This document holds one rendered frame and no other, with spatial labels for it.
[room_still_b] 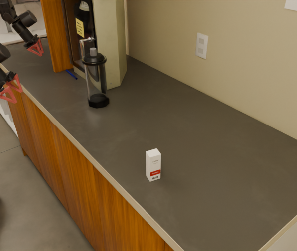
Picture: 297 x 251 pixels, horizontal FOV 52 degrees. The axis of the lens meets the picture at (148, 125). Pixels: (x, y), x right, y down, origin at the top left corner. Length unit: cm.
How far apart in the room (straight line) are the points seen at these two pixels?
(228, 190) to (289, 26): 64
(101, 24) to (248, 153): 85
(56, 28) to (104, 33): 38
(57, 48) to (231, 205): 127
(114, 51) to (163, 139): 55
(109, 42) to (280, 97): 81
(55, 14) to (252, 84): 107
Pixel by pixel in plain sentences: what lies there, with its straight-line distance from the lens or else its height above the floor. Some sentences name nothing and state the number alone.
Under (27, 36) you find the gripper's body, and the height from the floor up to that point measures 115.
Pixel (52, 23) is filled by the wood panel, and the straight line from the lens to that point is 177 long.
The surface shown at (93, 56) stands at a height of 118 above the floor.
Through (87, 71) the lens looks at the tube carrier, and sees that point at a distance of 137.
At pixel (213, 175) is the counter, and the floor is 94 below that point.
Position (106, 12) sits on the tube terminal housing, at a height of 132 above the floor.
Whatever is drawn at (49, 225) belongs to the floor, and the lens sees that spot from 220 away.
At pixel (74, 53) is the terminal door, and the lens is 173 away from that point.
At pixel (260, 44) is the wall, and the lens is 135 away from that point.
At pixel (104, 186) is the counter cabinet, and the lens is 124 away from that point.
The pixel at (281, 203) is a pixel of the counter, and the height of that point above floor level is 94.
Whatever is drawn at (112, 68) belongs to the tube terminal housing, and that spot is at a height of 105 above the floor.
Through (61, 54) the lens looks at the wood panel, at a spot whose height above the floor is 104.
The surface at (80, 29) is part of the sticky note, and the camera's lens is 158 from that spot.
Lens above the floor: 166
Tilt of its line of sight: 34 degrees down
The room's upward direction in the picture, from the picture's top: straight up
